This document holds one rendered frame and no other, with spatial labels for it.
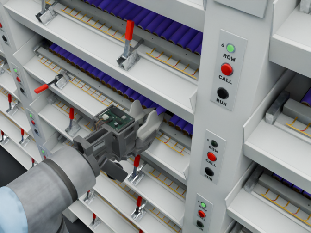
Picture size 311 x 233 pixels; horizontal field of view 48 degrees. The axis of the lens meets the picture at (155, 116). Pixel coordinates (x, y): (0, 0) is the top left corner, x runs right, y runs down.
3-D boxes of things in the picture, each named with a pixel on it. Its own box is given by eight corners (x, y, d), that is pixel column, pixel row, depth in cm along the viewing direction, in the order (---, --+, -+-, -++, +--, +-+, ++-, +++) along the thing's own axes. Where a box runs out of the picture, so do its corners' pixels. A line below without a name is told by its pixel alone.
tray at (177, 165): (190, 188, 75) (183, 171, 68) (30, 76, 105) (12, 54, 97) (242, 120, 81) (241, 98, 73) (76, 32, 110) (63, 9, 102)
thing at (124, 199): (181, 263, 101) (172, 254, 90) (54, 156, 131) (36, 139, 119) (221, 207, 107) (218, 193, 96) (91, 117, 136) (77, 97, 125)
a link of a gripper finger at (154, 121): (174, 103, 70) (140, 125, 66) (172, 124, 74) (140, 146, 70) (163, 95, 72) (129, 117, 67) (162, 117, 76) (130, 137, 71)
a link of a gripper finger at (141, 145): (161, 133, 70) (128, 156, 66) (161, 138, 71) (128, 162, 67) (145, 121, 73) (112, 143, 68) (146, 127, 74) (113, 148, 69)
